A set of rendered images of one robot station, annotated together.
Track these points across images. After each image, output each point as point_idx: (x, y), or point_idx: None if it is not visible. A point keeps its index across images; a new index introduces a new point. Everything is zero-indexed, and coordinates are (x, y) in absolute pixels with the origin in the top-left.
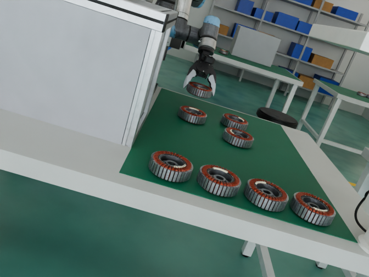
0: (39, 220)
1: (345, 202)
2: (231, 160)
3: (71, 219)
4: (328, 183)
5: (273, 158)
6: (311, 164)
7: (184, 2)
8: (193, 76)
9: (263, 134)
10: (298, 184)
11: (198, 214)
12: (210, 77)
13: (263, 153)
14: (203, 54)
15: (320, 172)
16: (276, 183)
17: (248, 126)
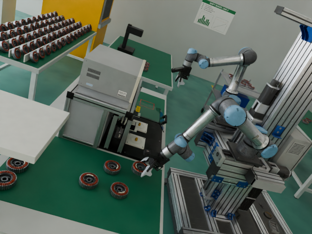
0: None
1: (16, 216)
2: (58, 170)
3: None
4: (43, 220)
5: (72, 197)
6: (74, 226)
7: (190, 126)
8: (145, 159)
9: (115, 210)
10: (36, 194)
11: None
12: (147, 165)
13: (77, 193)
14: (153, 151)
15: (61, 226)
16: (35, 181)
17: (128, 205)
